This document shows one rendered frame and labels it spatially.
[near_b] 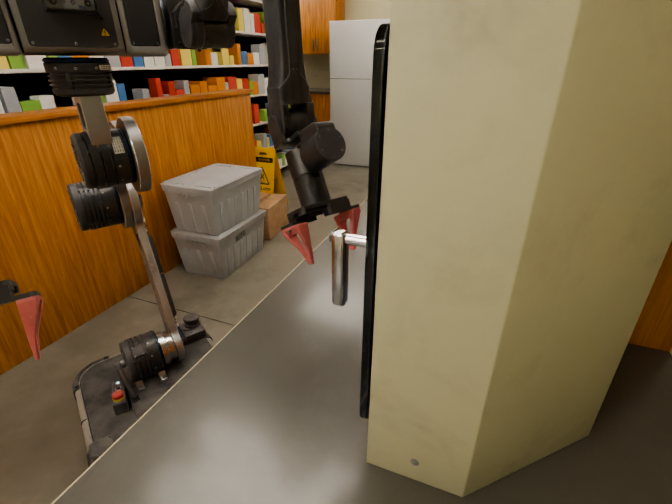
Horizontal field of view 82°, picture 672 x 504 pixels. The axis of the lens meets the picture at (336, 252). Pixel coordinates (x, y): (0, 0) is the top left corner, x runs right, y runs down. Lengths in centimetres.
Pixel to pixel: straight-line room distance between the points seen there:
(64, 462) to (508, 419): 173
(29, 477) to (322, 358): 151
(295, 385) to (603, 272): 41
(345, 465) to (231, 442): 14
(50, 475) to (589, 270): 185
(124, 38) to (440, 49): 94
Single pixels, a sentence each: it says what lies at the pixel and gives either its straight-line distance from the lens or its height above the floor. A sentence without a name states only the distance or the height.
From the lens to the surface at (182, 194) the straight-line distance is 264.
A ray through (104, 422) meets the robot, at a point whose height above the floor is 24.
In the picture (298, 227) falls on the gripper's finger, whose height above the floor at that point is 111.
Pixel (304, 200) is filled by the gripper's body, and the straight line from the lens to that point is 70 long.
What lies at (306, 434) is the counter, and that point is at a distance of 54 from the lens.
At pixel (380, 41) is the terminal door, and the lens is 31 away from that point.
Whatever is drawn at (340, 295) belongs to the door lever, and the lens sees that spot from 43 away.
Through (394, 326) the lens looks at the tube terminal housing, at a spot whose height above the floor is 114.
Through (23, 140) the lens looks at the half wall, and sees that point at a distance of 236.
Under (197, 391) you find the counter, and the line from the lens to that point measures 62.
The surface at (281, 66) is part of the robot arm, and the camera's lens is 72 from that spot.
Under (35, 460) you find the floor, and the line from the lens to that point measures 203.
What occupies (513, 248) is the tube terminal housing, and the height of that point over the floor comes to 124.
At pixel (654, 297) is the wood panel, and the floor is 103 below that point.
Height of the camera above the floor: 137
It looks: 26 degrees down
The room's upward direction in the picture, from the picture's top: straight up
